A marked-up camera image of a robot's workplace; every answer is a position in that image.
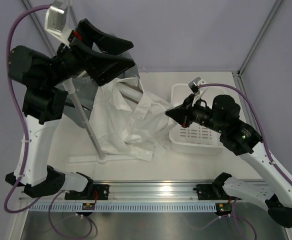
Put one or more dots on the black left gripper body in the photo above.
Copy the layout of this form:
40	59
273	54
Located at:
67	63

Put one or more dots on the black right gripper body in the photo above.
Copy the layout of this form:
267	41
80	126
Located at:
199	114

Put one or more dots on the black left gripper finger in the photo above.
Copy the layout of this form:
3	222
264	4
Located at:
101	67
105	42

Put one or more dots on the grey clothes hanger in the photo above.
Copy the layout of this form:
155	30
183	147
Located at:
127	89

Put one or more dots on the white shirt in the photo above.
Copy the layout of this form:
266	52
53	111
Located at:
137	130

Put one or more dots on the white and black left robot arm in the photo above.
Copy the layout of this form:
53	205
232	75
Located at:
48	83

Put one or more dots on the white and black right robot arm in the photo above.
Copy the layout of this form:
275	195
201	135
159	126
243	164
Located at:
245	142

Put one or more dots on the grey-green shirt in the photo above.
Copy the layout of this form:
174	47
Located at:
86	90

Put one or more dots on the grey clothes rack stand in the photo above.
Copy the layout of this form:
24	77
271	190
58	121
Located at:
101	157

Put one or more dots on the white plastic basket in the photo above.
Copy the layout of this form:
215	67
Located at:
195	139

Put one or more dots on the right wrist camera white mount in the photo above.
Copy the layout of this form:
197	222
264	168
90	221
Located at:
194	86

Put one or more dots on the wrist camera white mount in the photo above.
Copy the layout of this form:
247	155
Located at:
194	86
57	21

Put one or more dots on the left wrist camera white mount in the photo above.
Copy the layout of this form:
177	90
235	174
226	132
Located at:
57	21

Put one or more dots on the aluminium frame post left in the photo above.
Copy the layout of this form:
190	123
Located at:
39	27

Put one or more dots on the aluminium frame post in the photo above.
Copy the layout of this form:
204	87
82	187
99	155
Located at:
39	27
260	35

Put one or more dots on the aluminium mounting rail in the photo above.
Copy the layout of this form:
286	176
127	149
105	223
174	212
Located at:
166	191

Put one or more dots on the white slotted cable duct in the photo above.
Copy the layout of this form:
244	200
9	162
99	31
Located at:
125	207

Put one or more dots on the aluminium frame post right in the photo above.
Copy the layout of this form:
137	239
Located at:
260	35

